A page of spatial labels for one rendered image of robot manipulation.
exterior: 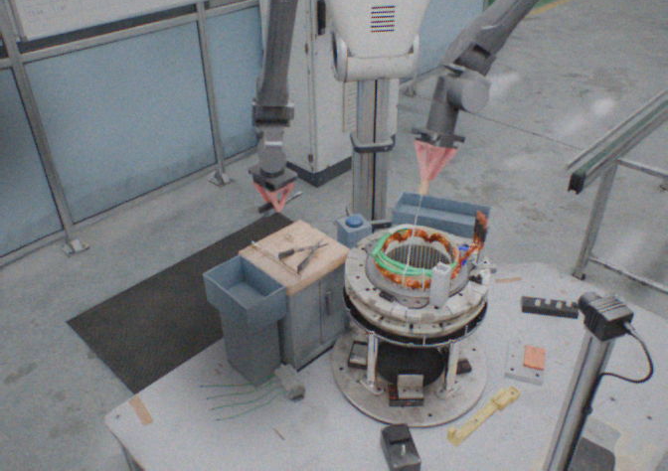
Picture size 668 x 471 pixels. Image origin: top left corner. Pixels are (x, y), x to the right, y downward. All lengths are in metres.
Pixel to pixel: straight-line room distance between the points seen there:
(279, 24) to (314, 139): 2.58
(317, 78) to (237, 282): 2.14
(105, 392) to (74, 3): 1.74
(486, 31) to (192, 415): 1.05
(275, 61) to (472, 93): 0.36
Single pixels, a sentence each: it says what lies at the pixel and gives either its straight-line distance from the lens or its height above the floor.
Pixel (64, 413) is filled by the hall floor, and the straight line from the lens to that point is 2.67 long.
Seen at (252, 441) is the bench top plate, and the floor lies 0.78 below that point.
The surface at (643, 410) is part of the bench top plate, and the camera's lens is 1.61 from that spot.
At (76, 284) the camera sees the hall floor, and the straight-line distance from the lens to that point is 3.27.
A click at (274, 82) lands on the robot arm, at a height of 1.51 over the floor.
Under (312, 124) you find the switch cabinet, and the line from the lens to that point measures 3.56.
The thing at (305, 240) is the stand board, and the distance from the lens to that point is 1.46.
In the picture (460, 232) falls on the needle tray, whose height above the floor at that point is 1.04.
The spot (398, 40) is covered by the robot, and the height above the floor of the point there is 1.48.
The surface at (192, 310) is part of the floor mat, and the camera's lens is 2.90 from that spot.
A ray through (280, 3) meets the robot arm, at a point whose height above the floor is 1.68.
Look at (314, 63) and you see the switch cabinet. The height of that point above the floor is 0.81.
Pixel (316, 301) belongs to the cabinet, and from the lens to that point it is 1.44.
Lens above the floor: 1.92
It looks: 34 degrees down
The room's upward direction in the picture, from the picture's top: 1 degrees counter-clockwise
